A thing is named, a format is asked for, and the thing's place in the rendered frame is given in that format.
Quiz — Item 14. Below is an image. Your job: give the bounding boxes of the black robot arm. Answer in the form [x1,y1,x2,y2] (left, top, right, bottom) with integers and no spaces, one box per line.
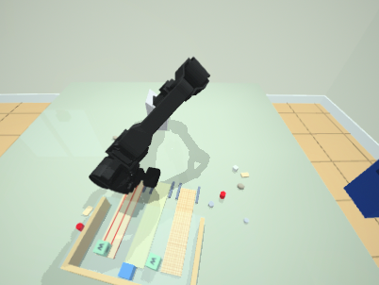
[89,58,210,195]

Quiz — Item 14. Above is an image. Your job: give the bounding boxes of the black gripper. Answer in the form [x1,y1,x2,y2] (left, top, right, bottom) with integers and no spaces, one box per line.
[122,164,161,189]

